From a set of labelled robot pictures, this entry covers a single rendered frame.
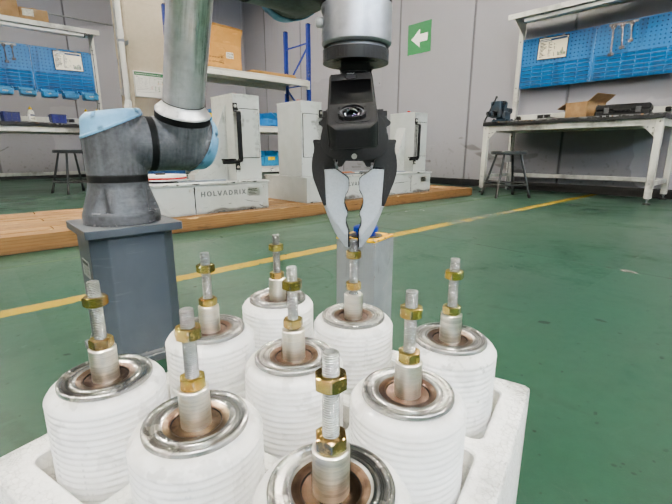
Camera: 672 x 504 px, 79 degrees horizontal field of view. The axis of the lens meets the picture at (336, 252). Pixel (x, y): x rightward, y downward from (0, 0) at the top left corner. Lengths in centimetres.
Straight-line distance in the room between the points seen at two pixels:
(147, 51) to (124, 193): 611
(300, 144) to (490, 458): 279
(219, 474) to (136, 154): 74
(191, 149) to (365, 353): 65
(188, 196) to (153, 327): 165
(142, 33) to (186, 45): 611
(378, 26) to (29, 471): 51
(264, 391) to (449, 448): 16
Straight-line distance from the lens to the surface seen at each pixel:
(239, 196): 271
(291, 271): 38
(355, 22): 46
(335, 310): 51
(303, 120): 307
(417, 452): 34
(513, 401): 52
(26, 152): 876
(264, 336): 54
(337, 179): 46
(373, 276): 64
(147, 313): 97
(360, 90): 43
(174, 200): 254
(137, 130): 95
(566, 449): 79
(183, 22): 92
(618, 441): 84
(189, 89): 94
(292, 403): 39
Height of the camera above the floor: 45
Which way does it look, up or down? 14 degrees down
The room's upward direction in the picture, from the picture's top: straight up
